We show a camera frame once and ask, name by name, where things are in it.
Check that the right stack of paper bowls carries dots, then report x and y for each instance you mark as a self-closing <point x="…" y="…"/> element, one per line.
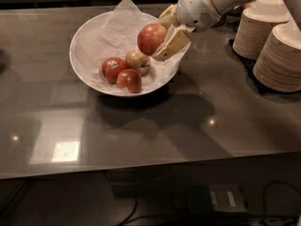
<point x="278" y="66"/>

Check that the dark box under table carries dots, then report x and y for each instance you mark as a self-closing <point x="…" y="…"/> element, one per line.
<point x="224" y="199"/>

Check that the red apple front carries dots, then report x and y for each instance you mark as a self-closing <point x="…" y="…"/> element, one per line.
<point x="130" y="79"/>

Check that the left stack of paper bowls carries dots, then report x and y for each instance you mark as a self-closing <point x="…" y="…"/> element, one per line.
<point x="256" y="23"/>

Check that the yellowish red apple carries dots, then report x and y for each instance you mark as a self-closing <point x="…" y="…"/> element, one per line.
<point x="138" y="61"/>

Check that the stack of paper bowls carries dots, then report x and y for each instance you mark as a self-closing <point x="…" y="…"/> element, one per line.
<point x="256" y="23"/>
<point x="278" y="66"/>

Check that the black mat under stacks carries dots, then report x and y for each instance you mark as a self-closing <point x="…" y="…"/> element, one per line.
<point x="248" y="65"/>

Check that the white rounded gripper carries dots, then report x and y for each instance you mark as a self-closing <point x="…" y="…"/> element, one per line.
<point x="195" y="8"/>

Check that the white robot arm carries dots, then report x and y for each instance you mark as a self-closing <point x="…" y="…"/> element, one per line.
<point x="224" y="6"/>

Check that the red apple with sticker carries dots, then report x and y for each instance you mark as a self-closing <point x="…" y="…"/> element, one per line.
<point x="111" y="68"/>

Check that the large white bowl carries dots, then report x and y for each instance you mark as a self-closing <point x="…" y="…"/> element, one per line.
<point x="161" y="72"/>

